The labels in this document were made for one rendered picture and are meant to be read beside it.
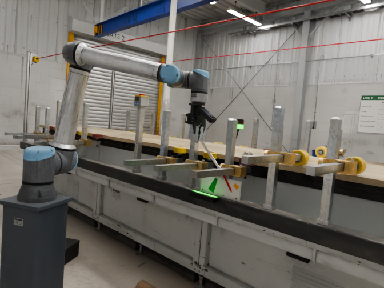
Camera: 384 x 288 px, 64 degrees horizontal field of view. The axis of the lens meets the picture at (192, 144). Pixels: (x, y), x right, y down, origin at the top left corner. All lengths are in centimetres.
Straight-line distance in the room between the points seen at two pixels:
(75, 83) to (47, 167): 48
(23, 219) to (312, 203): 142
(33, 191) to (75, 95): 55
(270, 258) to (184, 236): 65
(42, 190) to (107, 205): 123
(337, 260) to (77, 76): 155
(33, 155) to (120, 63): 64
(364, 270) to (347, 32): 834
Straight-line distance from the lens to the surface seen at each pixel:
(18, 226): 181
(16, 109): 919
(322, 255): 147
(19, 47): 932
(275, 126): 145
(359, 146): 880
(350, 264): 144
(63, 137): 188
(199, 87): 161
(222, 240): 201
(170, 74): 150
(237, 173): 155
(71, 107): 186
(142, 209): 253
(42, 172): 176
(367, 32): 923
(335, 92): 913
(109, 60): 163
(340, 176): 152
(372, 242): 134
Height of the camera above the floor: 107
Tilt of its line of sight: 4 degrees down
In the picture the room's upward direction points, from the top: 5 degrees clockwise
